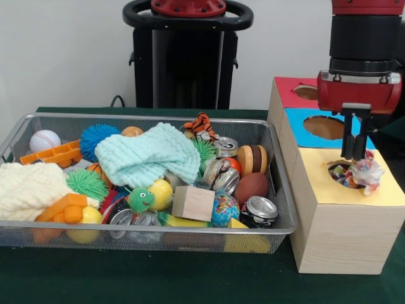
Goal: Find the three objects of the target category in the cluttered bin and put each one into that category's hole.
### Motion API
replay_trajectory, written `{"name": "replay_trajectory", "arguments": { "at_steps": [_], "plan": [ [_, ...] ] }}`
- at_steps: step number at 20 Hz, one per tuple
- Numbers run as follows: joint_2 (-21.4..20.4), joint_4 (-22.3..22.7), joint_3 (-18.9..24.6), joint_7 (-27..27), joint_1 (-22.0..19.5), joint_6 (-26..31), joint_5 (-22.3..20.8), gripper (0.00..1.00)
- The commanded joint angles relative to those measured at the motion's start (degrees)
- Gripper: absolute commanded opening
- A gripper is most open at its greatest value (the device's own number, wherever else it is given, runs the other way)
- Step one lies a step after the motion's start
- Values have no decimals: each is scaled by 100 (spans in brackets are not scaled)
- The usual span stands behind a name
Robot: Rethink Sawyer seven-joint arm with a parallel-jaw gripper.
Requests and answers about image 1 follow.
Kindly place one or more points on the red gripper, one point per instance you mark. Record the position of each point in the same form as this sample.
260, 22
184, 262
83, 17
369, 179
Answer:
357, 93

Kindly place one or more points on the multicolour patterned cloth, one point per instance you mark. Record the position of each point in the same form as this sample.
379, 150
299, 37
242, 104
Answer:
367, 174

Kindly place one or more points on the mint green cloth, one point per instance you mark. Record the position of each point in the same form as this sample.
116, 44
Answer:
142, 155

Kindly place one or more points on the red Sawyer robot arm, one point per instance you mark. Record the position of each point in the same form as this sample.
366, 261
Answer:
364, 38

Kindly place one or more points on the wooden box with three holes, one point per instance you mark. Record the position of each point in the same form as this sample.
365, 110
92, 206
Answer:
341, 247

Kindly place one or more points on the shallow clear mesh bin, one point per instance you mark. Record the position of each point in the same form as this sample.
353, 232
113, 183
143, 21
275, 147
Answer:
190, 242

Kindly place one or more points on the toy hamburger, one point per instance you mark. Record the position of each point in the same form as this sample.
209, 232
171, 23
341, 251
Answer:
251, 158

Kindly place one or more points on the orange ball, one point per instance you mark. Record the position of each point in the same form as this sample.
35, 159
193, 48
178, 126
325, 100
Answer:
235, 164

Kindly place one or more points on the green spiky ball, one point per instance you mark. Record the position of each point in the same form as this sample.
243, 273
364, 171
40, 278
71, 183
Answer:
87, 183
205, 150

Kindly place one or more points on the plush tiger toy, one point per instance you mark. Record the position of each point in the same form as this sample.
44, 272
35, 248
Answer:
202, 125

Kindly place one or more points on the plain wooden cube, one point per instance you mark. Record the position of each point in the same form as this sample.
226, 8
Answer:
193, 204

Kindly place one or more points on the large dark green tablecloth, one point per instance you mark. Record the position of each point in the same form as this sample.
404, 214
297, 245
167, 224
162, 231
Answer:
158, 278

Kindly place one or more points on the blue spiky ball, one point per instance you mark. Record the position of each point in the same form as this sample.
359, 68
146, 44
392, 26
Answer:
93, 139

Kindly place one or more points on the white baseball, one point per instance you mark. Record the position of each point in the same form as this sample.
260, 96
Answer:
44, 141

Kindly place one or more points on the cream knitted cloth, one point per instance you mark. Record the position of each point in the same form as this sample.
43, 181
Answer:
28, 187

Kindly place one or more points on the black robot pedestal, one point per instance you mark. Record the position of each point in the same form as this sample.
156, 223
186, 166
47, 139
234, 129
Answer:
190, 63

